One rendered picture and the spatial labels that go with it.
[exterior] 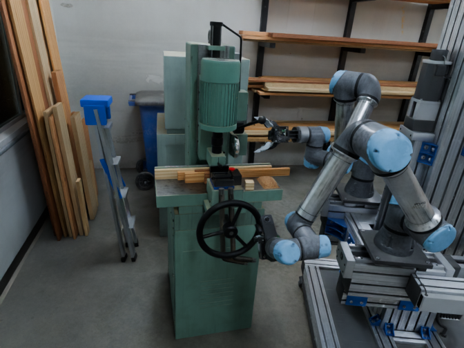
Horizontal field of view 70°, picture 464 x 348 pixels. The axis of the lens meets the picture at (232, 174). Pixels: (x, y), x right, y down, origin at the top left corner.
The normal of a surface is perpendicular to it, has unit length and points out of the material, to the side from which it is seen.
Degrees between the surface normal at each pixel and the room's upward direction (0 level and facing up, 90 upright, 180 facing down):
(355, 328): 0
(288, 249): 61
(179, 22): 90
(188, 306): 90
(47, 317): 0
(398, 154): 84
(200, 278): 90
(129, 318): 0
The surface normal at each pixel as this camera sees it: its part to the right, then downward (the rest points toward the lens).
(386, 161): 0.12, 0.30
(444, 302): -0.07, 0.40
